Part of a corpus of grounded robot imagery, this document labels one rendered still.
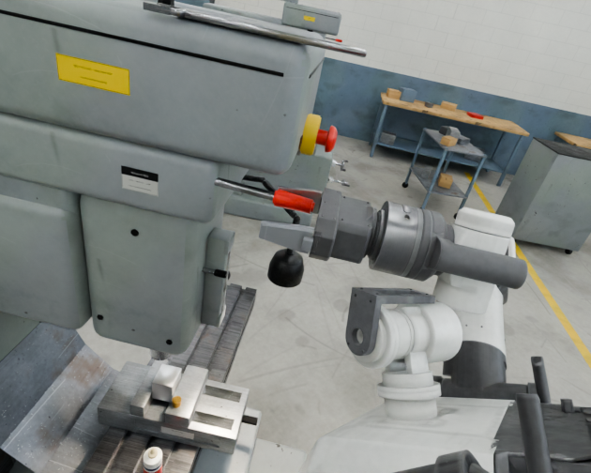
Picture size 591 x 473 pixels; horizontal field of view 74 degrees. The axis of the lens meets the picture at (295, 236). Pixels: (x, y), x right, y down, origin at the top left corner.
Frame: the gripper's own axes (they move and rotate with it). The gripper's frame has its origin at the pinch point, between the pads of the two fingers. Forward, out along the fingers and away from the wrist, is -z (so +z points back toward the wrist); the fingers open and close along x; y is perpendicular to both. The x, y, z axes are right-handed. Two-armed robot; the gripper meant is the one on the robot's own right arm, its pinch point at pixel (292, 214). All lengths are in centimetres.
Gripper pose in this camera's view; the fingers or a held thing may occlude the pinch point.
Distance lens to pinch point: 49.7
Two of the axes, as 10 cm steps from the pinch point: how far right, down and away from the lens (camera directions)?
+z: 9.7, 2.3, -0.3
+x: -1.5, 4.9, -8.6
